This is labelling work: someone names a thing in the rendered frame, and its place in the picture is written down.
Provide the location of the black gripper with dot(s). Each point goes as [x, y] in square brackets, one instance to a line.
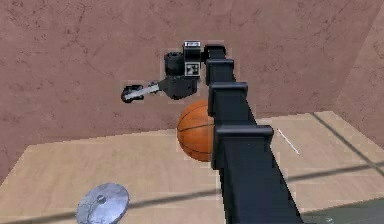
[178, 78]

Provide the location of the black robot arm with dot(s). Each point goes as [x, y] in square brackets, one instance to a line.
[246, 160]

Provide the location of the pale wooden dining table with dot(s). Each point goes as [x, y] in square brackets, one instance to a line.
[100, 173]

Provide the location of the orange basketball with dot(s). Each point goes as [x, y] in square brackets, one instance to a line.
[196, 131]

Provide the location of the round silver lid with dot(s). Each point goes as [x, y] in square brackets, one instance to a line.
[102, 204]

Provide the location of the thin white stick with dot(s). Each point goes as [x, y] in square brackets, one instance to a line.
[288, 141]

